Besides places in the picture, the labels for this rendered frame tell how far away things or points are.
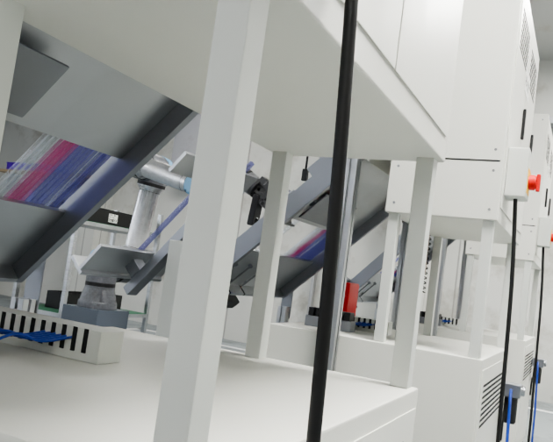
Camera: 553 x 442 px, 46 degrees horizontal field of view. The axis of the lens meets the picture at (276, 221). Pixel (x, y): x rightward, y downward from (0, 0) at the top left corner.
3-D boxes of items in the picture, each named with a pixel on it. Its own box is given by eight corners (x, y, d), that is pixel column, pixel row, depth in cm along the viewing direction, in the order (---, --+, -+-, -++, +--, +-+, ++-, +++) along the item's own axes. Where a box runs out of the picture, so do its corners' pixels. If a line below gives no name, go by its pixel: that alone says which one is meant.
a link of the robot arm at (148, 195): (101, 278, 262) (135, 148, 261) (129, 281, 274) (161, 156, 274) (120, 286, 255) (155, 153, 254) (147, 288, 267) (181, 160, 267)
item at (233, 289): (200, 293, 217) (190, 275, 219) (282, 298, 276) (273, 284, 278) (203, 291, 216) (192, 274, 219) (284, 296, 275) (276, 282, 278)
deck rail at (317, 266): (282, 297, 276) (275, 286, 278) (283, 298, 277) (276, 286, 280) (415, 194, 257) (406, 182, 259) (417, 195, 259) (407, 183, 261)
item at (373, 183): (284, 224, 207) (276, 210, 208) (351, 244, 266) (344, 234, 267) (365, 158, 198) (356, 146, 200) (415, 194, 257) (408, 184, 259)
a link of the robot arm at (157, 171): (116, 141, 252) (203, 171, 224) (136, 147, 261) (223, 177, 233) (107, 169, 253) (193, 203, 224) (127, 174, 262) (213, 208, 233)
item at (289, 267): (198, 285, 217) (194, 277, 218) (281, 291, 276) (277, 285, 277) (240, 251, 212) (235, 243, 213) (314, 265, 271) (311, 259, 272)
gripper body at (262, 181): (282, 194, 225) (258, 174, 230) (267, 213, 227) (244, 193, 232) (290, 197, 232) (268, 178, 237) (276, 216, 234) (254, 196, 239)
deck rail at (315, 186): (197, 293, 215) (188, 278, 217) (200, 293, 217) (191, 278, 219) (363, 157, 196) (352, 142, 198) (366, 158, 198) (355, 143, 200)
